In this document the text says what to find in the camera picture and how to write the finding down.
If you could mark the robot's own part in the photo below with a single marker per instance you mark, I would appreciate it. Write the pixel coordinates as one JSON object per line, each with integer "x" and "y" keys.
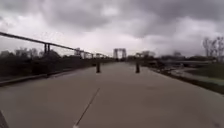
{"x": 75, "y": 126}

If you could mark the long bridge railing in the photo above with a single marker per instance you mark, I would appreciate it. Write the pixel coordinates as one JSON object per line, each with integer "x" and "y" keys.
{"x": 46, "y": 50}

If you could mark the dark bollard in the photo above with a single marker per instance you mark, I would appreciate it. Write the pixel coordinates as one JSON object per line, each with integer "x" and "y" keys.
{"x": 137, "y": 67}
{"x": 98, "y": 67}

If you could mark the row of dark bushes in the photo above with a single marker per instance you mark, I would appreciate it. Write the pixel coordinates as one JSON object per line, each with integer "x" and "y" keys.
{"x": 30, "y": 63}

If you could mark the grey paved path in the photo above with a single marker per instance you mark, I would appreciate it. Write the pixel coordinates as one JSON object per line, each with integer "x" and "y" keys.
{"x": 126, "y": 96}

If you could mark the grass slope with kerb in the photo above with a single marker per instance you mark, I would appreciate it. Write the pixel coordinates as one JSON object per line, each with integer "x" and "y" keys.
{"x": 200, "y": 75}

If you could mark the row of bare trees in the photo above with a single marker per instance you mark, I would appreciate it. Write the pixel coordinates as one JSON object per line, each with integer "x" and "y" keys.
{"x": 214, "y": 48}

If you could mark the distant tower structure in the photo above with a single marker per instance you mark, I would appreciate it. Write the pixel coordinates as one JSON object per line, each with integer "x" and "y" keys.
{"x": 119, "y": 53}

